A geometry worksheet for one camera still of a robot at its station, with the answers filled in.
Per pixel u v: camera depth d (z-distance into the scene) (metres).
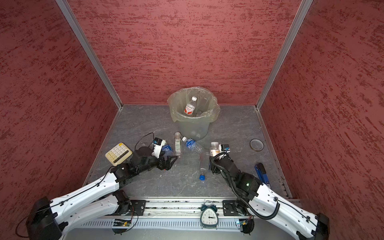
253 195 0.51
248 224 0.71
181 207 0.76
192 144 0.92
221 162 0.57
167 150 0.90
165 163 0.68
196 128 0.97
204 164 0.88
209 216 0.68
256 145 0.98
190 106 0.98
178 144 0.92
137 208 0.74
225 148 0.65
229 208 0.74
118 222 0.73
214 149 0.78
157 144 0.68
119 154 0.92
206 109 0.95
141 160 0.58
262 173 0.83
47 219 0.39
